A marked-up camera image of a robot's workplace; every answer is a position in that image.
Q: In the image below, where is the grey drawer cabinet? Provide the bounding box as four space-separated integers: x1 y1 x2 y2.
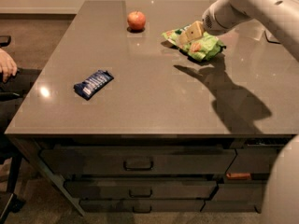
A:
11 135 291 215

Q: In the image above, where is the person's bare hand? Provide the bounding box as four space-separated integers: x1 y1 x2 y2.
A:
0 49 18 83

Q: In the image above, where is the blue rxbar wrapper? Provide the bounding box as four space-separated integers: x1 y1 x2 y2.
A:
74 70 114 100

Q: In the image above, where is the person's dark trouser leg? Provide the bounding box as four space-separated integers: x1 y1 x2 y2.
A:
0 68 41 133

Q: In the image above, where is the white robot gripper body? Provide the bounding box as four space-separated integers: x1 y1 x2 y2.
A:
202 0 249 35

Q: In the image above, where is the green rice chip bag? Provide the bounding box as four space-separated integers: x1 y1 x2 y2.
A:
162 24 226 62

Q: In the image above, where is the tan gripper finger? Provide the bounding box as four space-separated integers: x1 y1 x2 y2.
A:
178 21 205 46

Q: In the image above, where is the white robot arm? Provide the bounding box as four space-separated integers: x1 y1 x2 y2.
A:
178 0 299 60

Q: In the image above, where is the red apple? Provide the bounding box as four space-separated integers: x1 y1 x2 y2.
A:
127 10 146 31

